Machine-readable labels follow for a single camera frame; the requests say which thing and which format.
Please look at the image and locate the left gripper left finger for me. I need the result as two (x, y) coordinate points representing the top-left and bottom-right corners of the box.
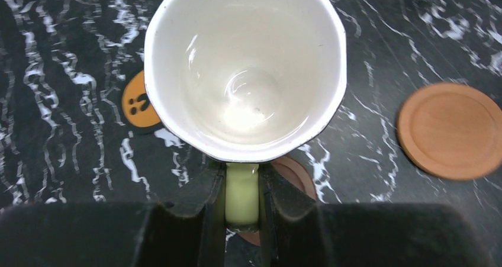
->
(1, 165), (226, 266)

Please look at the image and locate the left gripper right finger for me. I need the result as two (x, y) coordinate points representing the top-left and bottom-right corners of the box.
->
(259, 164), (494, 266)

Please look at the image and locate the dark brown coaster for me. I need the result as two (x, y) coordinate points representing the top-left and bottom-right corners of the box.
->
(225, 156), (317, 246)

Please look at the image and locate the small orange coaster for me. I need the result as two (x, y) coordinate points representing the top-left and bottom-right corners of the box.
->
(119, 70), (162, 134)

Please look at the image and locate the green mug front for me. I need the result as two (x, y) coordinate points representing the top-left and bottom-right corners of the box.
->
(144, 0), (347, 232)

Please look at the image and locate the orange wooden coaster front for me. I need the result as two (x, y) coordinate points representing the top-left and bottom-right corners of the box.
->
(397, 82), (501, 180)

